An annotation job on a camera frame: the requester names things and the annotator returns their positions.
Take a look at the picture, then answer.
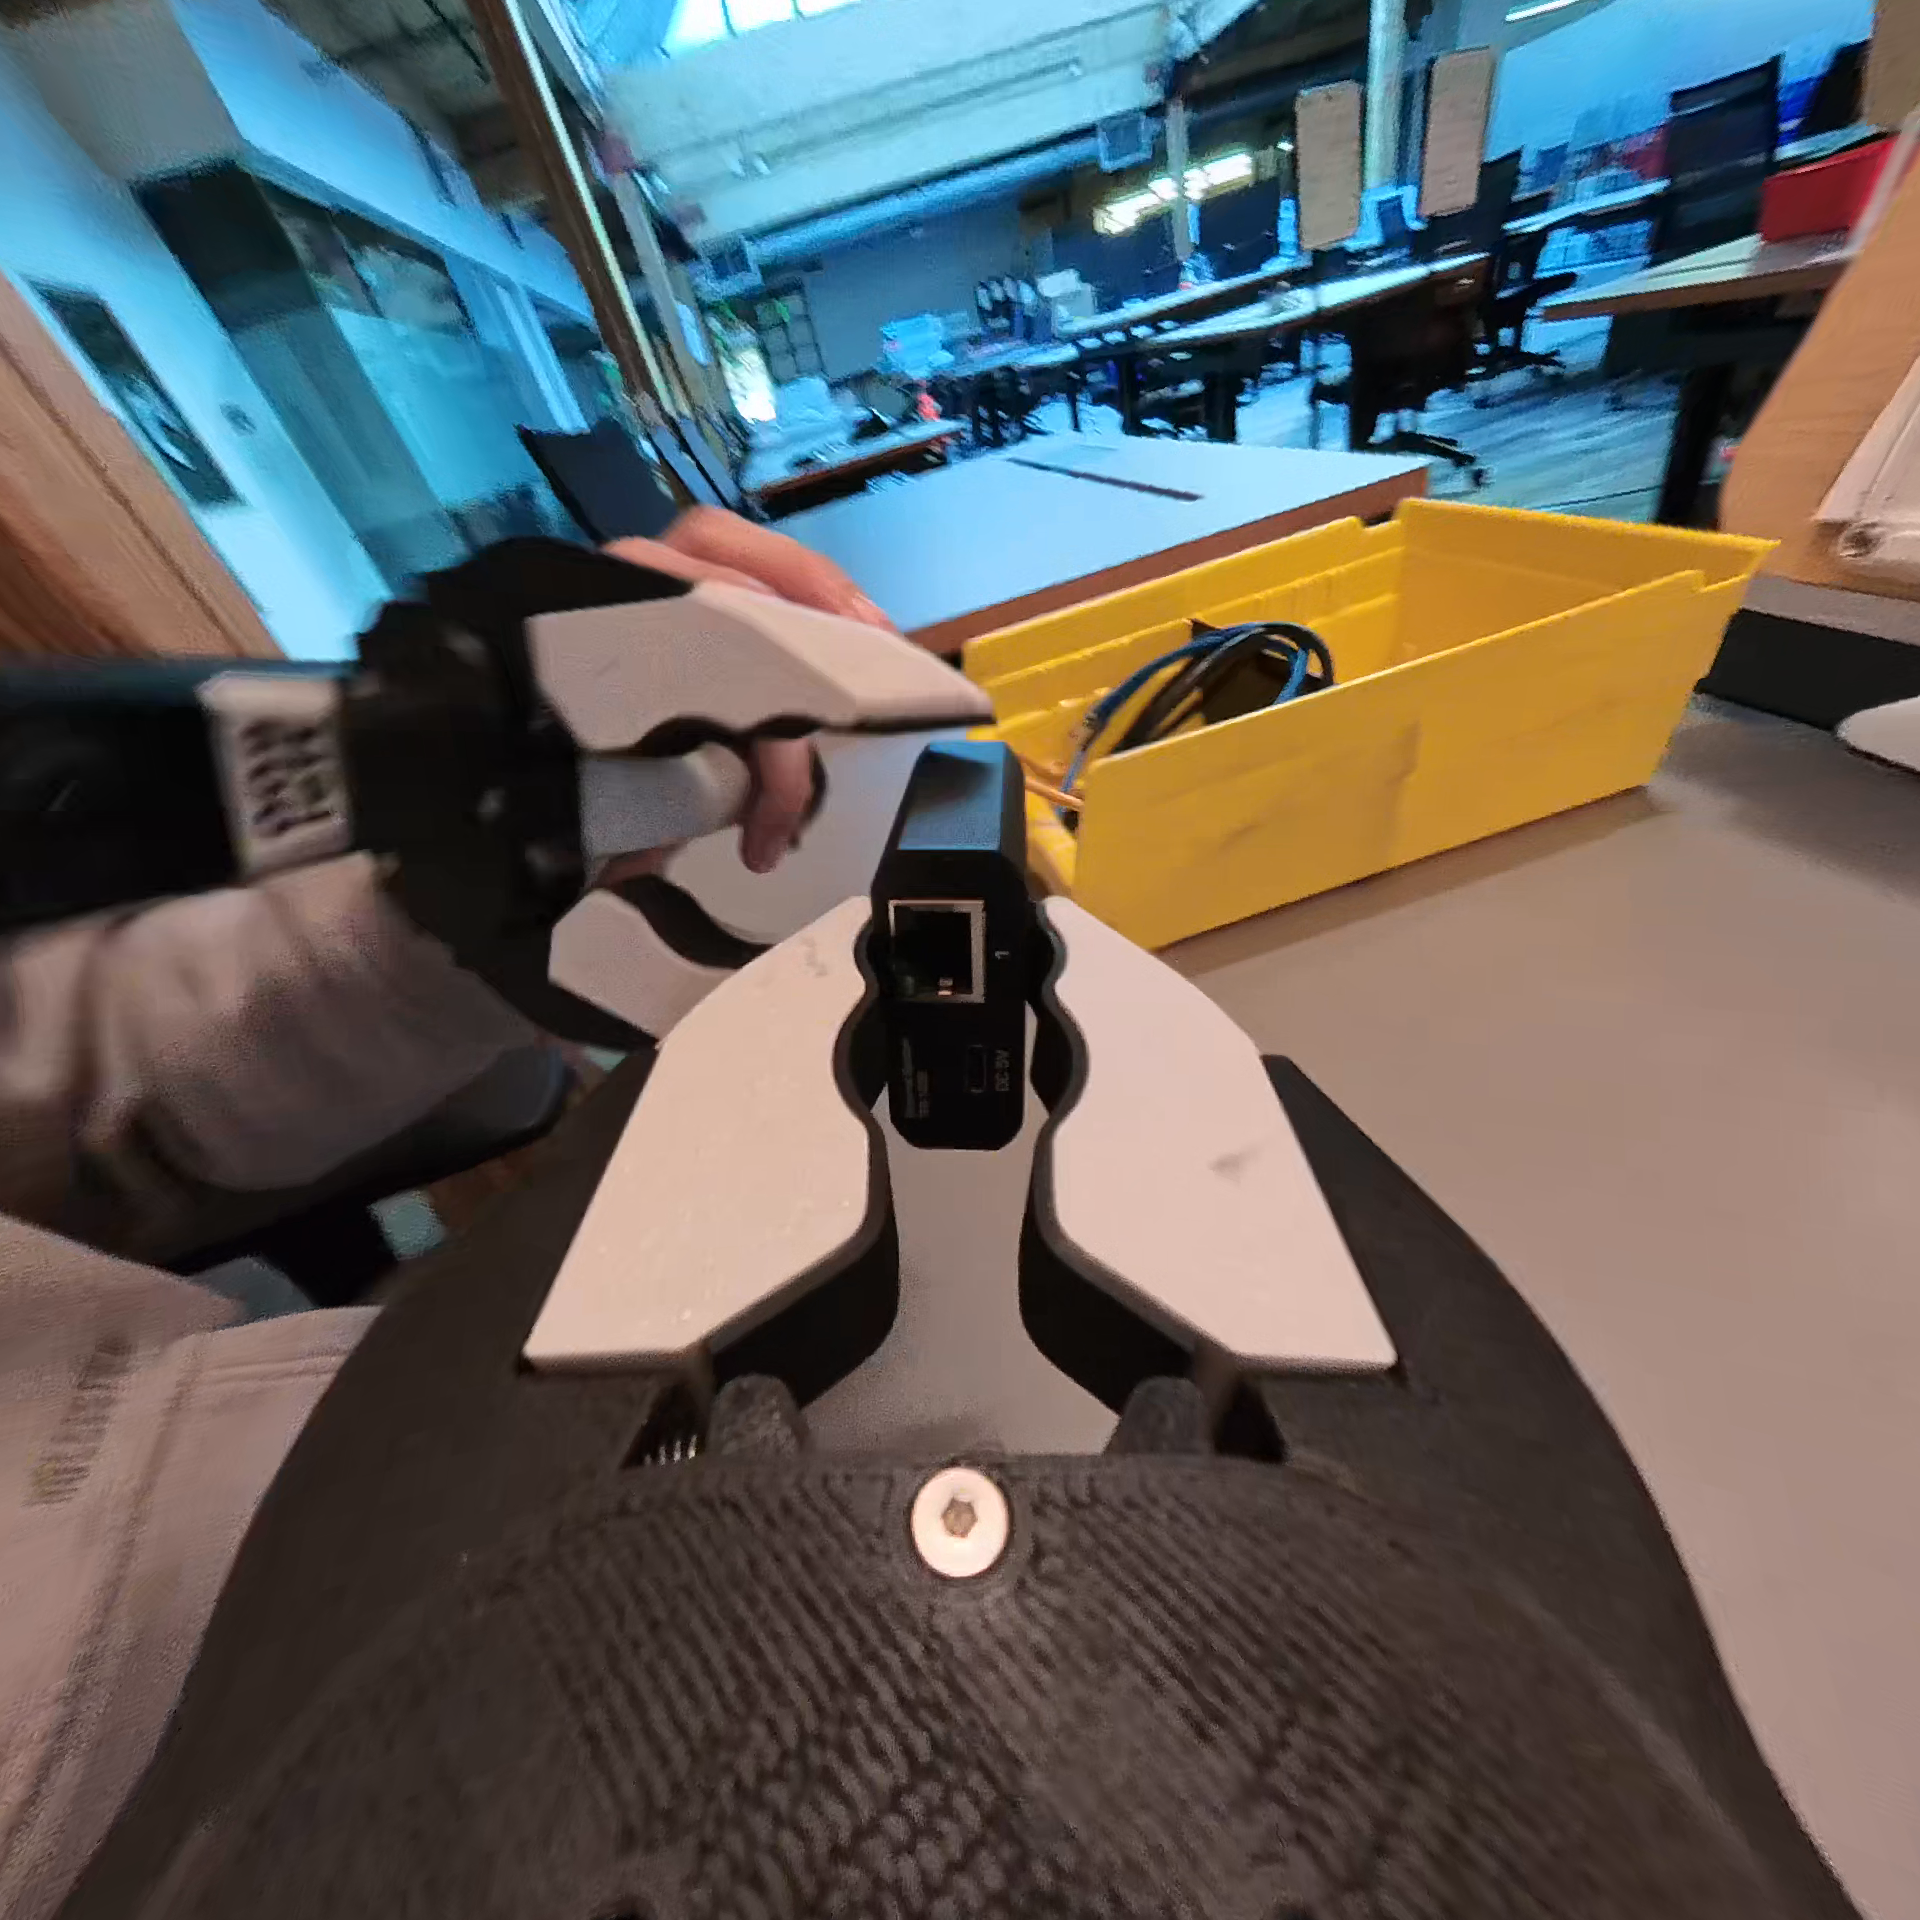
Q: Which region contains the grey table with wooden edge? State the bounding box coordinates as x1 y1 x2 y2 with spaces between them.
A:
760 432 1430 656

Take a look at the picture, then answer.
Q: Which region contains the black network adapter box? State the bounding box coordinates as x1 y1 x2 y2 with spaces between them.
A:
867 737 1039 1155

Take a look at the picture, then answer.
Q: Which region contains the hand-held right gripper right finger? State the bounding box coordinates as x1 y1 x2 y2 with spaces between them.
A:
1025 896 1401 1408

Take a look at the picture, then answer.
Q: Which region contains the red plastic bin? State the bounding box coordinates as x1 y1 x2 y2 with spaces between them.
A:
1759 132 1902 244

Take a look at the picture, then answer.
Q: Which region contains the grey desk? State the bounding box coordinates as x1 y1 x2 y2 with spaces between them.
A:
1154 697 1920 1920

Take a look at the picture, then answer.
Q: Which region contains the hanging cardboard sign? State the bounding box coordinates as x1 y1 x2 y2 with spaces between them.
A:
1419 48 1496 219
1294 79 1366 252

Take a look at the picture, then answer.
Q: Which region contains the black office chair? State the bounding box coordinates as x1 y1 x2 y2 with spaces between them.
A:
1311 277 1487 489

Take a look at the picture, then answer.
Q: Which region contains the wooden board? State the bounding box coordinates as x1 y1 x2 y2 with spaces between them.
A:
1721 180 1920 590

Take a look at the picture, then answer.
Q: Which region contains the person's grey clothing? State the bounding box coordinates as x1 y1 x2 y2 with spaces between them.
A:
0 1216 383 1920

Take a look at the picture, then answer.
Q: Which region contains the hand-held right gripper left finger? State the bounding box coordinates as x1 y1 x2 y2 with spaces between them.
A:
520 896 903 1408

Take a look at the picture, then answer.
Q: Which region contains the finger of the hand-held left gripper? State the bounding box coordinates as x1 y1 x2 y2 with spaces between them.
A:
546 883 778 1046
526 575 994 755

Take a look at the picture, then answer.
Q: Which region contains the person's left hand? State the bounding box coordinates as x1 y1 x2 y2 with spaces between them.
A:
599 505 903 877

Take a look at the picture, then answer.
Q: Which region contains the black cable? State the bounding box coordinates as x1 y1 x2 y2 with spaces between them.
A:
1049 622 1338 783

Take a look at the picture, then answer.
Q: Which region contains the yellow plastic bin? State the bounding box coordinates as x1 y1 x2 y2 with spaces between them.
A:
959 499 1782 955

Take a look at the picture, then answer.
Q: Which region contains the person's left forearm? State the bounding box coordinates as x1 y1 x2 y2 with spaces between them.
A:
0 855 577 1268

